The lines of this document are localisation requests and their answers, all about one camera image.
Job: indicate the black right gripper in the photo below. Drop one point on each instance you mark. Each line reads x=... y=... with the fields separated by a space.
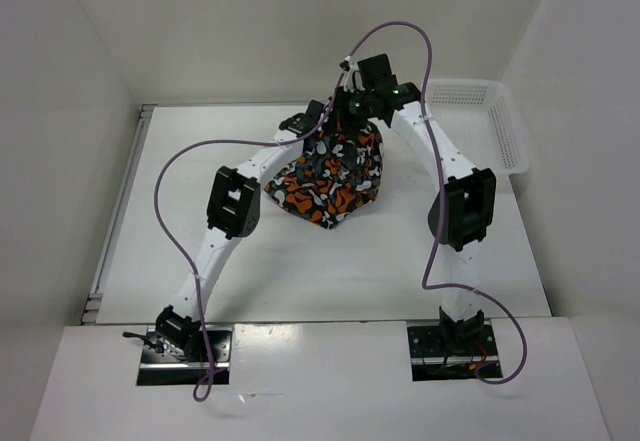
x=339 y=113

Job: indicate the orange camouflage shorts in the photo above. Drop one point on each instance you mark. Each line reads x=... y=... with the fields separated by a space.
x=335 y=175

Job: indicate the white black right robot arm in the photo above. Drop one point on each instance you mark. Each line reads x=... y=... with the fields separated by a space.
x=463 y=208

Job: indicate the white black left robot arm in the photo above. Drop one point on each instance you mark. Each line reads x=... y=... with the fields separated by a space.
x=232 y=213

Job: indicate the white perforated plastic basket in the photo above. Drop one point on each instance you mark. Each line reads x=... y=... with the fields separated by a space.
x=482 y=120

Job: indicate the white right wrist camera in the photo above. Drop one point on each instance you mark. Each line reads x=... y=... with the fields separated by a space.
x=351 y=79

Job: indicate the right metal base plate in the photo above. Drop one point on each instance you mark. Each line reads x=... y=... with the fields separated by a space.
x=433 y=360

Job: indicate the metal base plate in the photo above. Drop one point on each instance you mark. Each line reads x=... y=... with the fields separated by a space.
x=433 y=360
x=161 y=364

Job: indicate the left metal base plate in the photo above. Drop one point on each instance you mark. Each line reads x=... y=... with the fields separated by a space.
x=161 y=364

